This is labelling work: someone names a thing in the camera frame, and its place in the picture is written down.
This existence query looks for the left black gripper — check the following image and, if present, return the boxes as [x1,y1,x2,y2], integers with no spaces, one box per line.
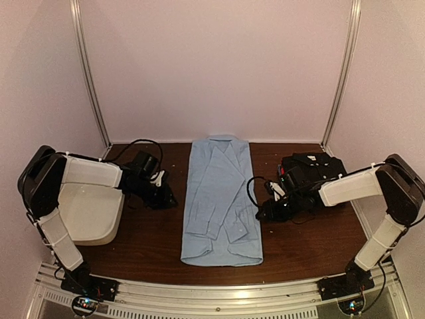
[129,178,179,210]

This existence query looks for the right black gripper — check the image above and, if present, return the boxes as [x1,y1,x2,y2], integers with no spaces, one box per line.
[256,192,303,222]

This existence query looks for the light blue long sleeve shirt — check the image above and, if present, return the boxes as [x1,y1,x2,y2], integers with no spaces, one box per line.
[181,136,264,266]

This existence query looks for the white plastic tub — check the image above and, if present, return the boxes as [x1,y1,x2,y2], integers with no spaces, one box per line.
[58,183,125,246]

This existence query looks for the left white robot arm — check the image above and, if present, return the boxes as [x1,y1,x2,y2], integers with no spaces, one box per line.
[18,146,177,295]

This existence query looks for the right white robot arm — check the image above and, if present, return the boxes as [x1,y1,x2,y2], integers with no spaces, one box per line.
[256,153,424,294]

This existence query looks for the folded black shirt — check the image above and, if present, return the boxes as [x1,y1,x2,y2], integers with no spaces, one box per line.
[280,152,347,207]

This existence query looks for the right circuit board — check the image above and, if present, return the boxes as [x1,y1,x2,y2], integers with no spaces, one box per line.
[337,297,365,316]

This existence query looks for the circuit board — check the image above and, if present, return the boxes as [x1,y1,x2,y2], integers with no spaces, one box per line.
[71,296,100,317]
[337,297,365,316]

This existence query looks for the left circuit board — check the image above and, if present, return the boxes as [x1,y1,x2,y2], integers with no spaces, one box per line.
[71,296,100,317]

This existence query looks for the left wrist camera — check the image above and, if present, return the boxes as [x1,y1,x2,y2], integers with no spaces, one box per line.
[149,169,167,187]

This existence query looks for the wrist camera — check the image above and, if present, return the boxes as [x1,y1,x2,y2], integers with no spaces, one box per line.
[264,181,286,201]
[149,169,167,187]

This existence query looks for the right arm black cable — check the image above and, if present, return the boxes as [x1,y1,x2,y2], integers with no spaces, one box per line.
[245,175,266,209]

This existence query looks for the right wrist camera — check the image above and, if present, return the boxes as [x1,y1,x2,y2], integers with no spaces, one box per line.
[264,181,286,201]

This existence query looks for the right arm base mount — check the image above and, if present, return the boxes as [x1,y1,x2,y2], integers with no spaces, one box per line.
[317,264,375,300]

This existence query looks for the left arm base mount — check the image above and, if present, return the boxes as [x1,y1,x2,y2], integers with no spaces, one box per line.
[60,263,119,302]

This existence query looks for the right aluminium frame post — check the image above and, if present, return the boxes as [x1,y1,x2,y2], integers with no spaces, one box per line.
[320,0,362,152]

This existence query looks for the aluminium frame post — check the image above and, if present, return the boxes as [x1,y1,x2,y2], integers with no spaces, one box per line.
[70,0,111,148]
[320,0,362,152]

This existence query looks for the left aluminium frame post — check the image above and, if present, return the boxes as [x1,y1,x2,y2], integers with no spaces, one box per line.
[70,0,111,148]

